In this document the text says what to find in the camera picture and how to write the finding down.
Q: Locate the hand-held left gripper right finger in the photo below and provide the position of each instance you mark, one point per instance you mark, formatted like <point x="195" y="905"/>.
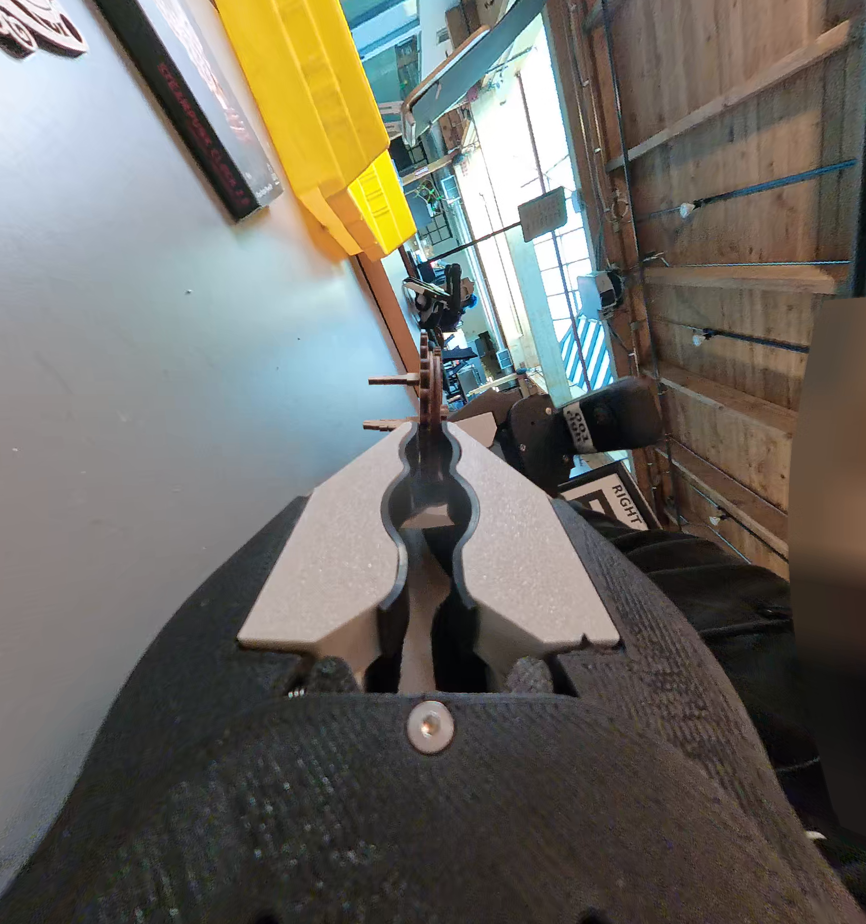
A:
<point x="541" y="570"/>

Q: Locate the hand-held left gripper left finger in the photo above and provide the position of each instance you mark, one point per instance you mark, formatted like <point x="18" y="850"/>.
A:
<point x="324" y="570"/>

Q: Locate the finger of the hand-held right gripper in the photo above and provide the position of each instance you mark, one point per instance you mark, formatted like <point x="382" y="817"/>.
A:
<point x="480" y="429"/>

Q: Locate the wooden gear assembly with pegs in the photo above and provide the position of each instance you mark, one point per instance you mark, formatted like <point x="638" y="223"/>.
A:
<point x="429" y="390"/>

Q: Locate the black framed white sign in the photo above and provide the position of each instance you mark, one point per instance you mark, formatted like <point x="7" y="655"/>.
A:
<point x="620" y="498"/>

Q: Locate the wood-edged grey table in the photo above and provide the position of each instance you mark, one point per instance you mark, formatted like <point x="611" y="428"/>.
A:
<point x="396" y="317"/>

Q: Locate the person's black printed hoodie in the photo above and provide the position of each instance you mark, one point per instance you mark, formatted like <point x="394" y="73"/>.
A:
<point x="729" y="613"/>

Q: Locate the sign on black pole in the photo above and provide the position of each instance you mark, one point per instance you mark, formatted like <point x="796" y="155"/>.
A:
<point x="545" y="213"/>

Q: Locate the yellow plastic bin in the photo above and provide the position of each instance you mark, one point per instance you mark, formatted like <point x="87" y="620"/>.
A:
<point x="310" y="94"/>

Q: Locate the black puzzle box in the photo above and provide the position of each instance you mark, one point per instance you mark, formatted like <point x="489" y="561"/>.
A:
<point x="202" y="108"/>

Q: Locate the ornate wooden teardrop piece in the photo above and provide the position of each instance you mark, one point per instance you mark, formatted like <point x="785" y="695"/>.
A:
<point x="21" y="25"/>

